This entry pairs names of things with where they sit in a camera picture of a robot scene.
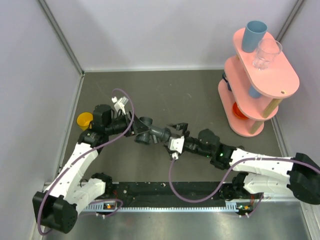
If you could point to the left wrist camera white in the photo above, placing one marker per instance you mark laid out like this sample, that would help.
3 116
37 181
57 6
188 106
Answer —
120 102

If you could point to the dark blue cup behind shelf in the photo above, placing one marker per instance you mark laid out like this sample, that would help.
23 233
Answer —
224 77

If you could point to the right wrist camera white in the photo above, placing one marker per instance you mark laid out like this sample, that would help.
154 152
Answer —
175 146

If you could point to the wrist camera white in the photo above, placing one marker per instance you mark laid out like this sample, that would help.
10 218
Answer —
175 146
120 102

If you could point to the grey slotted cable duct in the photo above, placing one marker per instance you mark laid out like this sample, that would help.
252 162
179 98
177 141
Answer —
228 207

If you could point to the clear glass cup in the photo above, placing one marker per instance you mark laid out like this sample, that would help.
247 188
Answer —
266 52

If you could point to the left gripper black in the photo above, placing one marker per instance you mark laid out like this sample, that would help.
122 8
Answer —
138 126

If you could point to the orange bowl bottom tier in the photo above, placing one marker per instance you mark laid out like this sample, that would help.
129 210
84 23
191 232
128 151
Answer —
237 112

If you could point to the pink three-tier shelf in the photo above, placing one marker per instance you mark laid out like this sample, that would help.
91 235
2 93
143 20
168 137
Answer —
279 81

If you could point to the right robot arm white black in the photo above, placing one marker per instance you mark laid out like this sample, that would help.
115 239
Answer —
297 176

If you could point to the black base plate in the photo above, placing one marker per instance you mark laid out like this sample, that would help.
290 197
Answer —
160 195

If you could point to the yellow plastic cup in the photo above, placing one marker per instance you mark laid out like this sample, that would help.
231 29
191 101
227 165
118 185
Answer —
84 119

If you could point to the blue cup on top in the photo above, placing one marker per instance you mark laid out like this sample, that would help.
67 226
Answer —
253 34

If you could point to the grey plastic pipe fitting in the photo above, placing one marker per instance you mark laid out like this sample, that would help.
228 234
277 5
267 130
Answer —
154 133

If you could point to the blue cup middle tier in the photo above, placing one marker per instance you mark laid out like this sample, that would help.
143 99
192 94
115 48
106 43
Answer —
254 93

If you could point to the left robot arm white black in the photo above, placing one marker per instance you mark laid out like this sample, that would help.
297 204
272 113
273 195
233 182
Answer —
59 205

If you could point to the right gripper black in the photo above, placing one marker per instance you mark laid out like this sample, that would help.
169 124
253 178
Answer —
179 126

